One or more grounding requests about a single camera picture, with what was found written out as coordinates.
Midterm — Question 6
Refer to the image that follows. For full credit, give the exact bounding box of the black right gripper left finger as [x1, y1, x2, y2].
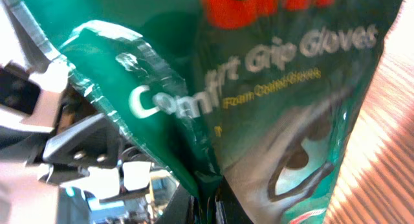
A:
[155, 185, 207, 224]

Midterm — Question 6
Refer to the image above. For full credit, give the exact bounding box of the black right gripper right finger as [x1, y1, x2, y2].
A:
[215, 178, 253, 224]

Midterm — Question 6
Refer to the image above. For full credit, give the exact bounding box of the green 3M gloves packet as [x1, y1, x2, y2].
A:
[23, 0, 403, 223]

